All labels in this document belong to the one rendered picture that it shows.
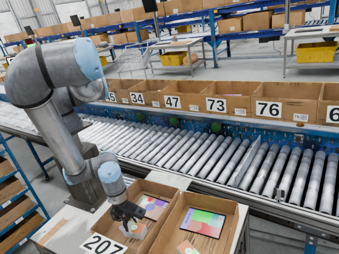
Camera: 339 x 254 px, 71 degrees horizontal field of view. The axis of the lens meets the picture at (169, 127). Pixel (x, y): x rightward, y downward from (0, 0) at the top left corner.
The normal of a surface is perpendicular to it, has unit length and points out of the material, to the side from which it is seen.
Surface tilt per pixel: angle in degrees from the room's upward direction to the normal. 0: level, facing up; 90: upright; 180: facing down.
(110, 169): 5
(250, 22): 88
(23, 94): 110
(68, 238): 0
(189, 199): 89
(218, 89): 90
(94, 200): 90
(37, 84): 115
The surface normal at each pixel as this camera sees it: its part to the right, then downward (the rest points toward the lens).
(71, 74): 0.36, 0.71
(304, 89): -0.56, 0.47
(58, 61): 0.28, 0.12
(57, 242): -0.18, -0.87
